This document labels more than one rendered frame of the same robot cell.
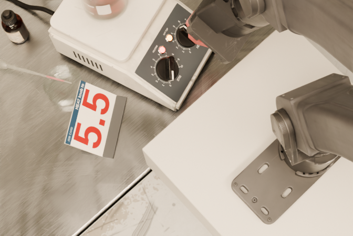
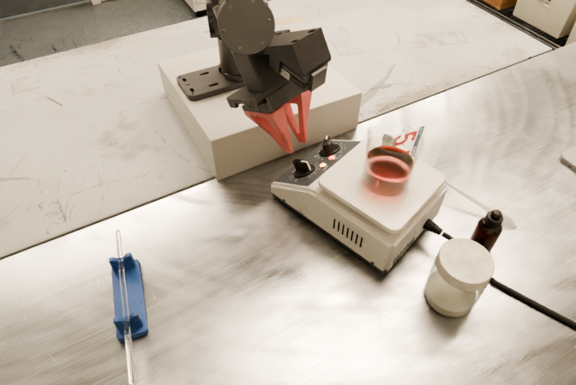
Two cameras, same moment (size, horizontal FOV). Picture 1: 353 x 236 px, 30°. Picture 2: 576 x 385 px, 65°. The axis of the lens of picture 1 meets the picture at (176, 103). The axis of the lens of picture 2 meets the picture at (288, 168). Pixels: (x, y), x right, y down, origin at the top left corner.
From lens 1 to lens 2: 0.90 m
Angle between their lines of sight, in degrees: 64
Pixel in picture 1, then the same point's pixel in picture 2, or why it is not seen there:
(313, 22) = not seen: outside the picture
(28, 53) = (467, 224)
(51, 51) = (441, 220)
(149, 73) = (346, 145)
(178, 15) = (309, 179)
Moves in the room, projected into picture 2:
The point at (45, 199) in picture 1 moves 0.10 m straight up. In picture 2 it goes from (438, 122) to (453, 72)
